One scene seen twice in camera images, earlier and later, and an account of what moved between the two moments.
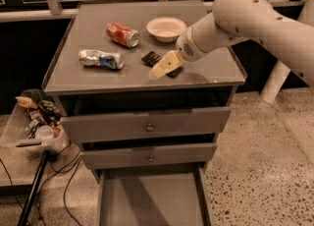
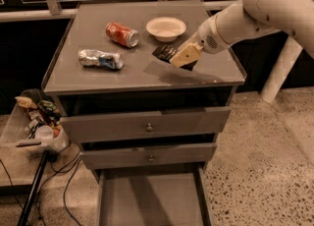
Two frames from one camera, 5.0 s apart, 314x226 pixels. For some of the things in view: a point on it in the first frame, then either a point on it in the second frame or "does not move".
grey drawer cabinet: x=151 y=141 does not move
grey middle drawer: x=150 y=156 does not move
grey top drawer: x=124 y=126 does not move
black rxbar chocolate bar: x=151 y=59 -> x=166 y=51
